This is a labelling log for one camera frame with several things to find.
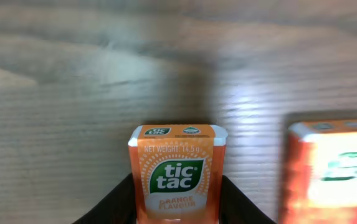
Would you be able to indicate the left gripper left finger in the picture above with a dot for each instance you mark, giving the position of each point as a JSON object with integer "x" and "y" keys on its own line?
{"x": 116, "y": 205}

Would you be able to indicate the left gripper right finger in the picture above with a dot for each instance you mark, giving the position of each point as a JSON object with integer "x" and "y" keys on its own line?
{"x": 237, "y": 208}

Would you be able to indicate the orange candy box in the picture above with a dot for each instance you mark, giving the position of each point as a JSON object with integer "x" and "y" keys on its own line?
{"x": 176, "y": 174}
{"x": 331, "y": 174}

